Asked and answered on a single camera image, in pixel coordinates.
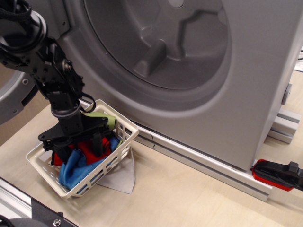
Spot round grey washer door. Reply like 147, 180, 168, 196
0, 71, 38, 124

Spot large blue cloth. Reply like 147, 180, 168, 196
59, 135, 122, 190

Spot red cloth with black trim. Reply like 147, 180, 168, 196
51, 138, 112, 166

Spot black braided cable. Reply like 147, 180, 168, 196
0, 214, 15, 227

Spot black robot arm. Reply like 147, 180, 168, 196
0, 0, 110, 161

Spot grey cloth under basket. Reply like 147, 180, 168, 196
97, 151, 135, 194

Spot green cloth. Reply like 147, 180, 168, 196
85, 112, 116, 131

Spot grey toy washing machine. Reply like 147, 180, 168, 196
43, 0, 303, 170

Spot aluminium frame rail front left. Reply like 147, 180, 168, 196
0, 178, 32, 219

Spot long aluminium base rail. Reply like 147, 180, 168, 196
78, 99, 273, 202

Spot white plastic laundry basket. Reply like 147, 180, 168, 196
27, 100, 139, 199

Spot short aluminium rail right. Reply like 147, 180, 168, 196
268, 108, 302, 144

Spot red and black clamp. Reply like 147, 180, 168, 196
252, 159, 303, 192

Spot grey round side knob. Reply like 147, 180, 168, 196
281, 83, 292, 105

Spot black mounting plate with bolt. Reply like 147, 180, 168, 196
31, 198, 77, 227

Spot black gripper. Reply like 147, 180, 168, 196
38, 112, 109, 163

